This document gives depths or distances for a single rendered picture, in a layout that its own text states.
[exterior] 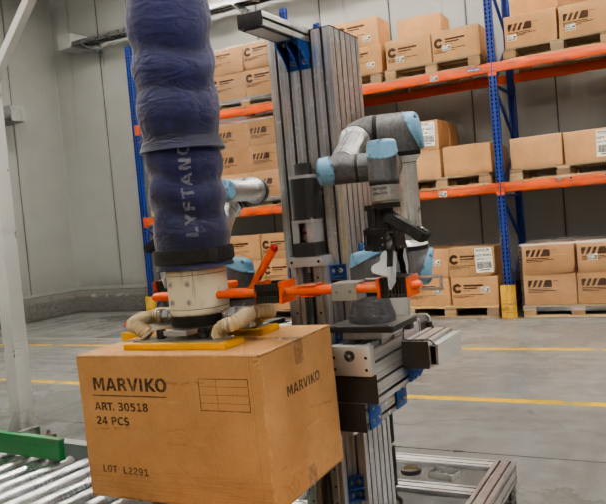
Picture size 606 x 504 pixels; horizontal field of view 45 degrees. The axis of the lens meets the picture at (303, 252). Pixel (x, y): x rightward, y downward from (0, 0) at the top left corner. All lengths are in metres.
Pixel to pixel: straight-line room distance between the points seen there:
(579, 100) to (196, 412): 8.72
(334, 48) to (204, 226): 0.90
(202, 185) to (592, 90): 8.50
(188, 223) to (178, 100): 0.33
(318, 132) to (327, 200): 0.24
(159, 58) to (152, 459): 1.06
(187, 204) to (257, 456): 0.68
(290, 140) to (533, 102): 7.84
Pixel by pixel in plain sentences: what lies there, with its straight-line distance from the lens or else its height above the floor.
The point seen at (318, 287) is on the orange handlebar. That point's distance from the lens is 1.84.
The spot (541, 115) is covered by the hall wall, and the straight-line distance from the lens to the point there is 10.21.
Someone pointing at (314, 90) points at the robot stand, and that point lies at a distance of 2.57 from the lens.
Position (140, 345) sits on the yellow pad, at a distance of 2.04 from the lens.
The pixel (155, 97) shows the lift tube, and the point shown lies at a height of 1.74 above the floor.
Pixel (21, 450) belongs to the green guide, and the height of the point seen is 0.58.
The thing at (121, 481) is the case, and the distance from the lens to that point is 2.14.
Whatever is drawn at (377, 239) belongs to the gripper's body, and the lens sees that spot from 1.77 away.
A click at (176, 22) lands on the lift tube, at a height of 1.92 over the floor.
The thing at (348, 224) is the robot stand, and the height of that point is 1.35.
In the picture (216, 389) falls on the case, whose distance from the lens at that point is 1.85.
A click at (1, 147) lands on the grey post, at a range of 5.41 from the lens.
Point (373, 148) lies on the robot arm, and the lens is 1.76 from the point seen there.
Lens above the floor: 1.38
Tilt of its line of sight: 3 degrees down
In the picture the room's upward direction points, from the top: 5 degrees counter-clockwise
